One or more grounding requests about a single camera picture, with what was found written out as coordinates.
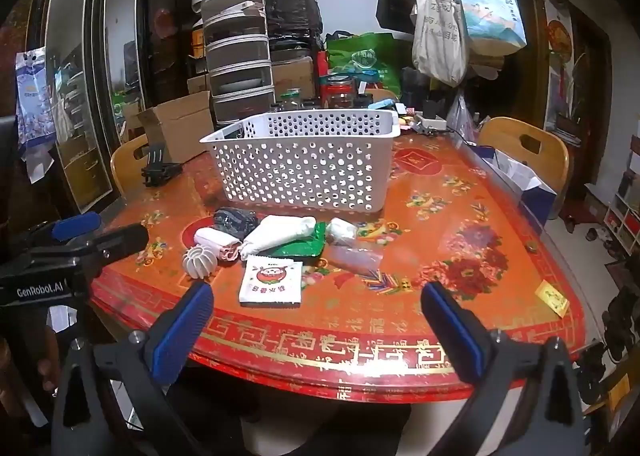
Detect open cardboard box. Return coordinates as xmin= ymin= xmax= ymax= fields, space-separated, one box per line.
xmin=136 ymin=90 xmax=217 ymax=164

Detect stacked white drawer unit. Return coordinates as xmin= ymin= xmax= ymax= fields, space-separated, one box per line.
xmin=201 ymin=0 xmax=276 ymax=129

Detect large white rolled cloth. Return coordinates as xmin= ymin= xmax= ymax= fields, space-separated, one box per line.
xmin=239 ymin=215 xmax=317 ymax=261

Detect white ribbed ball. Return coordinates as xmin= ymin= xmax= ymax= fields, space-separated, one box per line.
xmin=181 ymin=245 xmax=219 ymax=280

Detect green shopping bag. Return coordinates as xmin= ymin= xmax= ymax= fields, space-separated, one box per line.
xmin=326 ymin=31 xmax=401 ymax=92

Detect small white cloth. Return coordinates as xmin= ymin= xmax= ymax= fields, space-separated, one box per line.
xmin=326 ymin=217 xmax=358 ymax=244

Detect white perforated plastic basket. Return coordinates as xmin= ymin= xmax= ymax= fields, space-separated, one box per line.
xmin=199 ymin=109 xmax=402 ymax=213

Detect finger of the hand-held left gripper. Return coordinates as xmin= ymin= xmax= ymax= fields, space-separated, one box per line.
xmin=75 ymin=223 xmax=150 ymax=272
xmin=20 ymin=213 xmax=102 ymax=249

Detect blue and white paper bag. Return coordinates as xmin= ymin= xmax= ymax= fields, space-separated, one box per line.
xmin=470 ymin=143 xmax=558 ymax=229

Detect white packet with red print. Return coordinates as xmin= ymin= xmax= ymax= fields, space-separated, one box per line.
xmin=239 ymin=256 xmax=304 ymax=306

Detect red floral tablecloth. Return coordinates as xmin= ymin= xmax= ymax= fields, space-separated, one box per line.
xmin=87 ymin=129 xmax=586 ymax=404

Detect clear hanging plastic bag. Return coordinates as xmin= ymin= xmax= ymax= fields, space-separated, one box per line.
xmin=445 ymin=89 xmax=478 ymax=142

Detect clear pink packet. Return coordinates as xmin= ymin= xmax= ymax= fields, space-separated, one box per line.
xmin=327 ymin=243 xmax=385 ymax=277

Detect green foil packet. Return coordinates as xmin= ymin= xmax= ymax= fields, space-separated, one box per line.
xmin=260 ymin=221 xmax=328 ymax=259

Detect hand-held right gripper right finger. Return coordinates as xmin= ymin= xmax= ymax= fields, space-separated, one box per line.
xmin=421 ymin=281 xmax=586 ymax=456

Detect dark knitted sock bundle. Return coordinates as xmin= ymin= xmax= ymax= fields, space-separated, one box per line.
xmin=212 ymin=207 xmax=259 ymax=241

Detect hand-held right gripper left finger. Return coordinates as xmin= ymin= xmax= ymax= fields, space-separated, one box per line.
xmin=50 ymin=281 xmax=216 ymax=456

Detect blue printed paper bag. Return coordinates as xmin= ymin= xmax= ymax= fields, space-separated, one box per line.
xmin=455 ymin=0 xmax=528 ymax=57

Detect yellow card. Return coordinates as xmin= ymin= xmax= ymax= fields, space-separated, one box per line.
xmin=534 ymin=280 xmax=571 ymax=318

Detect white power strip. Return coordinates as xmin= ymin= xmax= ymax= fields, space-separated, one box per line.
xmin=410 ymin=115 xmax=448 ymax=133

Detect black plastic bag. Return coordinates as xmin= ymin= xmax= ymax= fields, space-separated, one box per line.
xmin=262 ymin=0 xmax=323 ymax=37

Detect dark mirrored cabinet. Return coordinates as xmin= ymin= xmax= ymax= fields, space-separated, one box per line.
xmin=25 ymin=0 xmax=208 ymax=214

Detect red-lidded glass jar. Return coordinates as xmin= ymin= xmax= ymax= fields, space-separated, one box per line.
xmin=327 ymin=74 xmax=357 ymax=110

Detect beige canvas tote bag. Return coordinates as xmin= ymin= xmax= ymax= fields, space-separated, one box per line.
xmin=411 ymin=0 xmax=468 ymax=87

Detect black clamp holder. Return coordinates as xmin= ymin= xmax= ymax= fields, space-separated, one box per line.
xmin=141 ymin=140 xmax=185 ymax=188

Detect brown cardboard box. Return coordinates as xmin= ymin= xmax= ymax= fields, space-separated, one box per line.
xmin=270 ymin=59 xmax=316 ymax=100

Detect shelf of small boxes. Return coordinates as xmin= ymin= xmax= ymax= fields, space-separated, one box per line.
xmin=602 ymin=136 xmax=640 ymax=257

